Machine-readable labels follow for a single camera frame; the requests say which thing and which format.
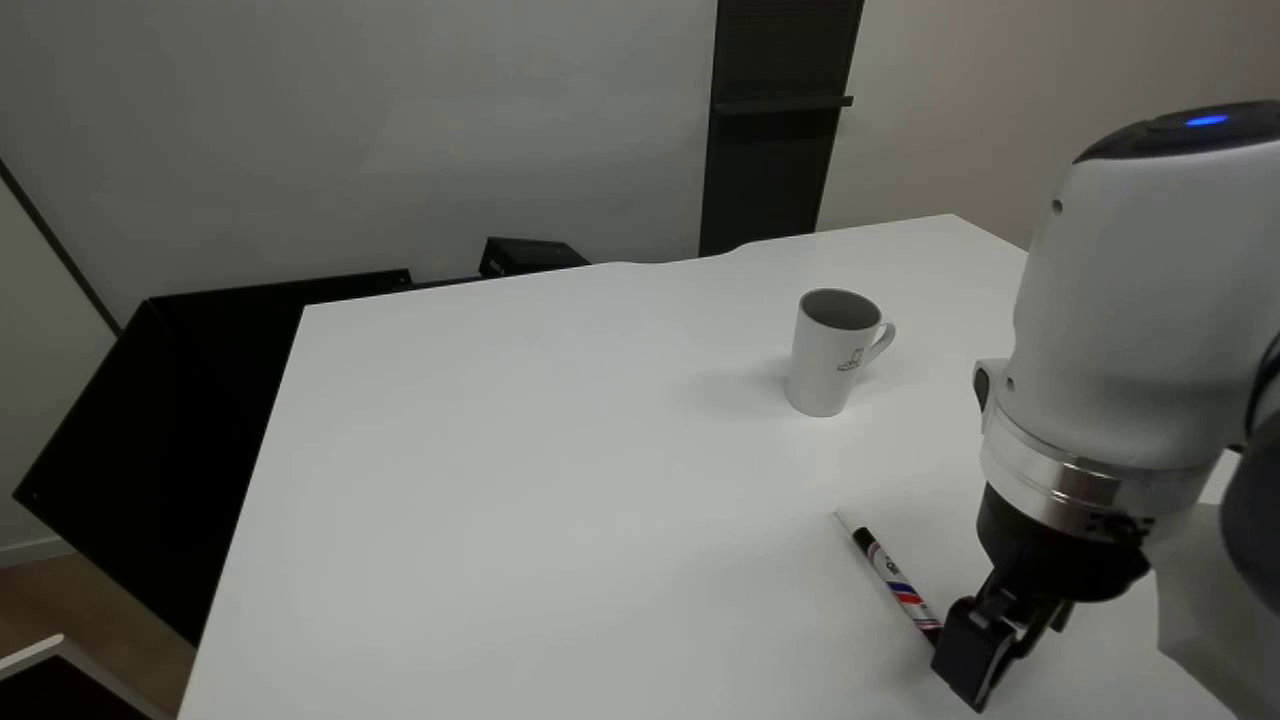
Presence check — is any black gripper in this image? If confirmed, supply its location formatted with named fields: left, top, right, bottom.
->
left=930, top=480, right=1154, bottom=717

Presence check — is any black whiteboard marker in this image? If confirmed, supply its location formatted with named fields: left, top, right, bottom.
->
left=833, top=510, right=944, bottom=646

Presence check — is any white ceramic mug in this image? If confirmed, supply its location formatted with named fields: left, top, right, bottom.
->
left=781, top=286, right=899, bottom=422

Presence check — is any black vertical pillar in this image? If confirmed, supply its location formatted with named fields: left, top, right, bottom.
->
left=698, top=0, right=869, bottom=255

